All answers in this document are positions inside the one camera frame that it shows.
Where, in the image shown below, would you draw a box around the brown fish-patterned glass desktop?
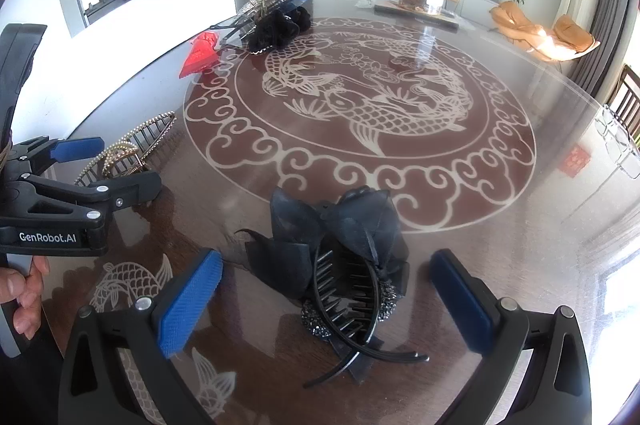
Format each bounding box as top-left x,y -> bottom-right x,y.
40,0 -> 640,425

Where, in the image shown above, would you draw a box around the person's left hand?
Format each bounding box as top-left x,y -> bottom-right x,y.
0,255 -> 51,340

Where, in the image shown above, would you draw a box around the black beaded scrunchie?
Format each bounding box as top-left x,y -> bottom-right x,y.
247,11 -> 295,54

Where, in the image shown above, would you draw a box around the wooden tray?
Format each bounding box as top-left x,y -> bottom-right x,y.
374,0 -> 461,30

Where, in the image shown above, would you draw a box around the grey curtain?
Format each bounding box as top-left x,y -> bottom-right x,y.
575,0 -> 640,93

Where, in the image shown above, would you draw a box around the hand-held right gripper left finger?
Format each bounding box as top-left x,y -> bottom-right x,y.
57,249 -> 224,425

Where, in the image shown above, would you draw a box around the dark wooden chair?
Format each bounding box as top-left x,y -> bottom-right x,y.
607,65 -> 640,140

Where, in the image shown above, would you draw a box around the clear eyeglasses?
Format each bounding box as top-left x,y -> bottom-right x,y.
595,102 -> 640,180

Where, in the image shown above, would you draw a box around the gold rhinestone hair clip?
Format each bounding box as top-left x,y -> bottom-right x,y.
74,111 -> 177,186

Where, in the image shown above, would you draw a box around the silver rhinestone hair clip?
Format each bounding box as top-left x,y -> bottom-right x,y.
234,0 -> 283,22

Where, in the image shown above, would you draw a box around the red hair clip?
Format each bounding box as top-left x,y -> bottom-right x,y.
177,31 -> 222,79

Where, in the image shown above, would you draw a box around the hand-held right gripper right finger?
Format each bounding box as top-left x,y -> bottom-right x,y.
429,250 -> 593,425

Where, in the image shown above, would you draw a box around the black bow hair clip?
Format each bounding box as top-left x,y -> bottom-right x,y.
235,186 -> 431,390

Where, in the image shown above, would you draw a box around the orange lounge chair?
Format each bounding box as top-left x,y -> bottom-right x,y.
489,1 -> 601,63

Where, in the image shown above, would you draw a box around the thin black hair clip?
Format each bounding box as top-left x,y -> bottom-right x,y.
209,12 -> 261,50

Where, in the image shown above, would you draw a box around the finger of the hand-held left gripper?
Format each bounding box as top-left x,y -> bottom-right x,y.
9,135 -> 104,174
19,171 -> 163,227

